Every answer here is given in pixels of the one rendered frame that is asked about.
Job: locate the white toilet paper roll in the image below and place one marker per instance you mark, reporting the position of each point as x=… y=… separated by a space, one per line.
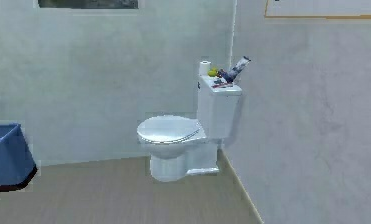
x=204 y=67

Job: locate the blue trash can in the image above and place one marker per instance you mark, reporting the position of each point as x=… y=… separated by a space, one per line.
x=9 y=156

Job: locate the red flat object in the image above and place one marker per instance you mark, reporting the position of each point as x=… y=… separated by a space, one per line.
x=222 y=85

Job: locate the yellow round object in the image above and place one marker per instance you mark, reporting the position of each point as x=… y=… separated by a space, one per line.
x=212 y=72

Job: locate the dark window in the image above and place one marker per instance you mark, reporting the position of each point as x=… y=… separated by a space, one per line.
x=88 y=3

